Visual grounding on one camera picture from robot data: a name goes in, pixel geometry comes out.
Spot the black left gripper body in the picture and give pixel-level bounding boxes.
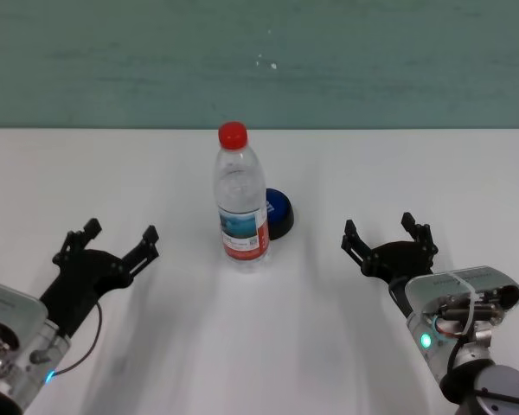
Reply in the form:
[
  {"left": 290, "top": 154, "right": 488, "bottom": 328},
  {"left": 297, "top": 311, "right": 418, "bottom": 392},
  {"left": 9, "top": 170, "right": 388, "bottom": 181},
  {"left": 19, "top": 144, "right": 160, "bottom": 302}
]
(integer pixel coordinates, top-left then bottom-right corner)
[{"left": 38, "top": 249, "right": 134, "bottom": 342}]

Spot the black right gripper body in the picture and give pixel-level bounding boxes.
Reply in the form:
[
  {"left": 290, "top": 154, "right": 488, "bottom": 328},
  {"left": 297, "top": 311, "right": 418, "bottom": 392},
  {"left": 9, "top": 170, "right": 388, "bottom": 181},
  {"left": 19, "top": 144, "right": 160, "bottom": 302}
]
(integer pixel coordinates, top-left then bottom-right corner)
[{"left": 361, "top": 240, "right": 435, "bottom": 313}]

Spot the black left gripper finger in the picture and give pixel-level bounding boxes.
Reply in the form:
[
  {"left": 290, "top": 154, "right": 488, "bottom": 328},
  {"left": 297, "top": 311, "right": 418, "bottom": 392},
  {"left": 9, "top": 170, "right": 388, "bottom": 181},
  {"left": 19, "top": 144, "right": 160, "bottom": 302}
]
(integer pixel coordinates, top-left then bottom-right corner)
[
  {"left": 52, "top": 217, "right": 104, "bottom": 266},
  {"left": 119, "top": 224, "right": 161, "bottom": 278}
]

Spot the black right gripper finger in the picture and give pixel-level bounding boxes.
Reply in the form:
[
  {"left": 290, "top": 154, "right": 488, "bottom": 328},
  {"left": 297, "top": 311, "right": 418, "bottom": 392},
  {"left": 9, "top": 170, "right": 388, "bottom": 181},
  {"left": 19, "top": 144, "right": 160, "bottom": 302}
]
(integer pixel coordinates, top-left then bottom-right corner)
[
  {"left": 399, "top": 211, "right": 439, "bottom": 261},
  {"left": 340, "top": 219, "right": 375, "bottom": 268}
]

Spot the blue button black base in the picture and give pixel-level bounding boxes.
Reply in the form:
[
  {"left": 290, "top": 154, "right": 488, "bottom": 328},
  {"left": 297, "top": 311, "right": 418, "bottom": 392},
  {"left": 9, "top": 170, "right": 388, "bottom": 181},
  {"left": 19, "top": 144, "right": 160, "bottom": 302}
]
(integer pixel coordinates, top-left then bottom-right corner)
[{"left": 265, "top": 187, "right": 296, "bottom": 242}]

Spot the clear water bottle red cap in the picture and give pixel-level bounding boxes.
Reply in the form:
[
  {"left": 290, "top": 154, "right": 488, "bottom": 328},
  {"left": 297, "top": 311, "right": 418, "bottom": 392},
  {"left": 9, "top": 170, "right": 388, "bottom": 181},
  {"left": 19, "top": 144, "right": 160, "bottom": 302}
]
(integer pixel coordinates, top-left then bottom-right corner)
[{"left": 213, "top": 121, "right": 272, "bottom": 275}]

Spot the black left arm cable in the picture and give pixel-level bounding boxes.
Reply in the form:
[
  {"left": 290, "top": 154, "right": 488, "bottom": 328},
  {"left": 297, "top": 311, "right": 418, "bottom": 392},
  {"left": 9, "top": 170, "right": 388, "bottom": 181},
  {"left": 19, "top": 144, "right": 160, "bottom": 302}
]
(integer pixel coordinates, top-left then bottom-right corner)
[{"left": 47, "top": 301, "right": 104, "bottom": 378}]

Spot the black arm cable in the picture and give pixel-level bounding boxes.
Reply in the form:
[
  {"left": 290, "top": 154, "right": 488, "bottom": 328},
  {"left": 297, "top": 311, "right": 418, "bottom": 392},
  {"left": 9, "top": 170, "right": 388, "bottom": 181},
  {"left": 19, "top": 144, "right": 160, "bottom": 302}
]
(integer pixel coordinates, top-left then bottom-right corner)
[
  {"left": 445, "top": 335, "right": 466, "bottom": 380},
  {"left": 47, "top": 301, "right": 104, "bottom": 378}
]

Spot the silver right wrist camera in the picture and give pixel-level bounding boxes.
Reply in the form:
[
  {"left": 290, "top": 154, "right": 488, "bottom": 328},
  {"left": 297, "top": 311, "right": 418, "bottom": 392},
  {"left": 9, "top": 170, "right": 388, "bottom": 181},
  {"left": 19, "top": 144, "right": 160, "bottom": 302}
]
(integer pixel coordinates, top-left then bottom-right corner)
[{"left": 404, "top": 265, "right": 519, "bottom": 339}]

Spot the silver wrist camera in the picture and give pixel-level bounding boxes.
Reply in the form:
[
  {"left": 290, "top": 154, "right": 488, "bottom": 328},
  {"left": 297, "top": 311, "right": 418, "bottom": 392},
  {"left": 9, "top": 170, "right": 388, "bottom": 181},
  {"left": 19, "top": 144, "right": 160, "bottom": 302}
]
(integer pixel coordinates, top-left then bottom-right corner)
[
  {"left": 404, "top": 265, "right": 519, "bottom": 339},
  {"left": 0, "top": 278, "right": 49, "bottom": 342}
]

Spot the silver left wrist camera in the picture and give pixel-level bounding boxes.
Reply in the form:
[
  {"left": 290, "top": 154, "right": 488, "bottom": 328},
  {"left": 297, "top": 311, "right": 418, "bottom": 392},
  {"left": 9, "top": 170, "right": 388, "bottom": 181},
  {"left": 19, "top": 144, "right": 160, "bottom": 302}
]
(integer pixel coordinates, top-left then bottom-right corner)
[{"left": 0, "top": 278, "right": 49, "bottom": 342}]

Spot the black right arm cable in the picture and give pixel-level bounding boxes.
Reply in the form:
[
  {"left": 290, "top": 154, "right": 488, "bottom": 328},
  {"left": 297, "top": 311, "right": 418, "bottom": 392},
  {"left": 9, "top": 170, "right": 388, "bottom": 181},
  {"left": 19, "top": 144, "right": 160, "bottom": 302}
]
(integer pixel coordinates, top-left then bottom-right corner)
[{"left": 445, "top": 335, "right": 466, "bottom": 380}]

